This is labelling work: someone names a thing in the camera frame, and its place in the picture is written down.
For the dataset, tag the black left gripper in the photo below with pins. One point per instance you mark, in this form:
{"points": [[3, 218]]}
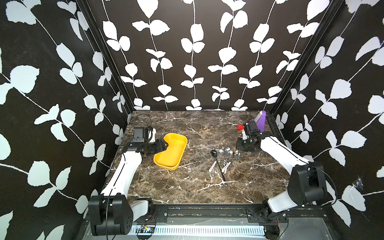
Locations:
{"points": [[160, 145]]}

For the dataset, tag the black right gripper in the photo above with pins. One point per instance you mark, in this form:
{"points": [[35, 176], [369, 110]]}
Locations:
{"points": [[238, 145]]}

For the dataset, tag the yellow storage box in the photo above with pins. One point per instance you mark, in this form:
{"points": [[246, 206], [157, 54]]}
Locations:
{"points": [[171, 157]]}

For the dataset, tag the silver spoon Doraemon white handle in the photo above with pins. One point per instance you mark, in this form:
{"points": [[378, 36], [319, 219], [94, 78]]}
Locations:
{"points": [[225, 159]]}

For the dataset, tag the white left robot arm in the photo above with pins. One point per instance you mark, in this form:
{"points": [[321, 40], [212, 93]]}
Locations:
{"points": [[111, 213]]}

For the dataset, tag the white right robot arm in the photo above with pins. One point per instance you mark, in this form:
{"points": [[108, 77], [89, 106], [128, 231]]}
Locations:
{"points": [[307, 181]]}

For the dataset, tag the black spoon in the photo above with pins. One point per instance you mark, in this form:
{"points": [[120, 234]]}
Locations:
{"points": [[214, 154]]}

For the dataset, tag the purple plastic stand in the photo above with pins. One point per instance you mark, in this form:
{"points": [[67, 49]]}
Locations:
{"points": [[261, 120]]}

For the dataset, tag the small circuit board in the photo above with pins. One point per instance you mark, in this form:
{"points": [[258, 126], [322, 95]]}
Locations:
{"points": [[146, 230]]}

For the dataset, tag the white ribbed strip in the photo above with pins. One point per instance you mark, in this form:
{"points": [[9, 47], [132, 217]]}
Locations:
{"points": [[206, 231]]}

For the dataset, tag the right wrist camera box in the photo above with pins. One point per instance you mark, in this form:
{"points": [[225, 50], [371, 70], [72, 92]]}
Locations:
{"points": [[251, 129]]}

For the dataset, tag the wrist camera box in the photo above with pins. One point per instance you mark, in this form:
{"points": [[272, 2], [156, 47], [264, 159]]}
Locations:
{"points": [[144, 135], [251, 129]]}

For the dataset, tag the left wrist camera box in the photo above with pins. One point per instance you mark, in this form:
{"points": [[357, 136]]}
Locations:
{"points": [[144, 135]]}

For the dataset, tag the black front rail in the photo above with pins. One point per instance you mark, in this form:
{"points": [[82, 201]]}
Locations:
{"points": [[254, 213]]}

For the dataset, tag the black corner frame post left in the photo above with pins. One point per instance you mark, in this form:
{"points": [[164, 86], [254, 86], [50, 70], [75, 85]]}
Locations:
{"points": [[103, 47]]}

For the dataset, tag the black corner frame post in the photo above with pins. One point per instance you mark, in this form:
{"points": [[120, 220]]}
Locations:
{"points": [[103, 47], [327, 19]]}

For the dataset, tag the black corner frame post right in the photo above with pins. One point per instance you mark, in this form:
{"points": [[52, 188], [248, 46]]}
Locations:
{"points": [[327, 19]]}

